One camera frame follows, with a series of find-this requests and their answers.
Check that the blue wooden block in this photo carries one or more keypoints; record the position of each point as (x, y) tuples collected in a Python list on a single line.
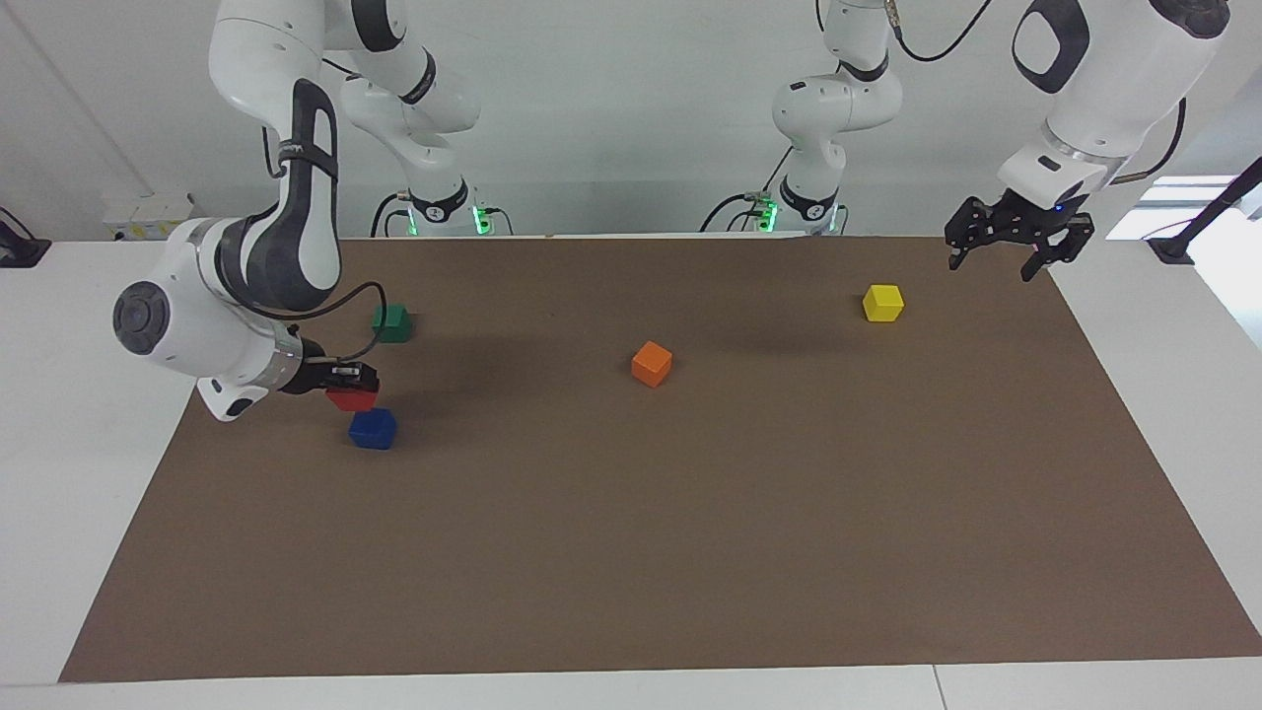
[(373, 431)]

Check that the white wall box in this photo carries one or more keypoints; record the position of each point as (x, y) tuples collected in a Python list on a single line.
[(138, 212)]

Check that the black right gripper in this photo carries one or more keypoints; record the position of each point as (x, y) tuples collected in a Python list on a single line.
[(314, 370)]

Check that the yellow wooden block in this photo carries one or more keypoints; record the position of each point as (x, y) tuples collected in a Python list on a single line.
[(883, 304)]

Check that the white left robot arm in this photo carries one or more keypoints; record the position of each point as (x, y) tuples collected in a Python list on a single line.
[(1114, 89)]

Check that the brown table mat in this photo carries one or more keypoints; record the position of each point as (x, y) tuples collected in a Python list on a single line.
[(690, 542)]

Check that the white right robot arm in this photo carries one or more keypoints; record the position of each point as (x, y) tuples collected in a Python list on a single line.
[(246, 59)]

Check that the red wooden block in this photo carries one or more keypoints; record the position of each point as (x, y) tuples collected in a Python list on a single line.
[(350, 400)]

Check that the orange wooden block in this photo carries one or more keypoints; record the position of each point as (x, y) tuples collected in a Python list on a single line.
[(652, 366)]

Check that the green wooden block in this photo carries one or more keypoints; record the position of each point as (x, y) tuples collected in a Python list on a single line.
[(391, 323)]

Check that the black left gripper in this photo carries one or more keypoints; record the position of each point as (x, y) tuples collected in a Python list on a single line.
[(1030, 217)]

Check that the black camera stand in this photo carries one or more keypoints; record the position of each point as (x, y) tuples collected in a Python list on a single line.
[(1173, 247)]

